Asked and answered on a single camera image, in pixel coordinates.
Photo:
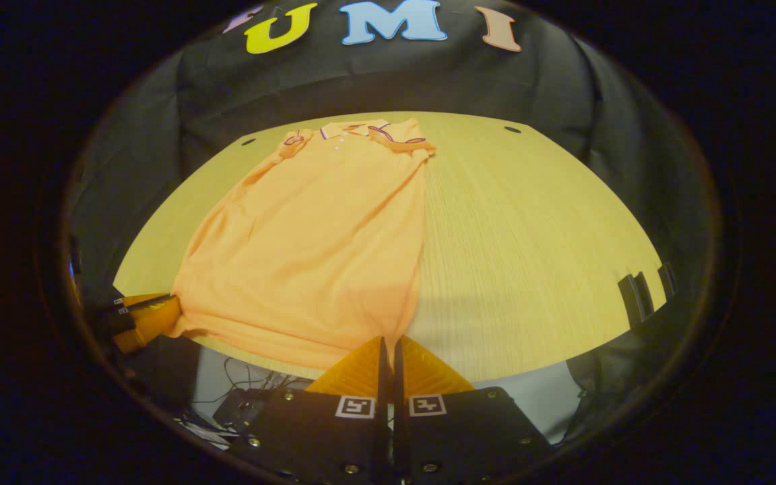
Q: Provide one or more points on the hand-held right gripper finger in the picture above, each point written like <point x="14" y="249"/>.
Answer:
<point x="383" y="384"/>
<point x="398" y="384"/>

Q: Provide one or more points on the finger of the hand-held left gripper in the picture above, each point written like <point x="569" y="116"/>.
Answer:
<point x="115" y="323"/>
<point x="113" y="308"/>

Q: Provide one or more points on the orange T-shirt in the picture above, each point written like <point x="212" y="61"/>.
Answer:
<point x="307" y="256"/>

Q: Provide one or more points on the black box under table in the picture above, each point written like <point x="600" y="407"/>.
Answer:
<point x="243" y="407"/>

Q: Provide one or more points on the black backdrop cloth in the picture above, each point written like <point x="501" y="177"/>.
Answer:
<point x="496" y="81"/>

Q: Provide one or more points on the wide dark table bracket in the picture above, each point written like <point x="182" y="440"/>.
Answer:
<point x="634" y="300"/>

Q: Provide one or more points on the narrow dark table bracket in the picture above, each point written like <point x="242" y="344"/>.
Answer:
<point x="667" y="279"/>

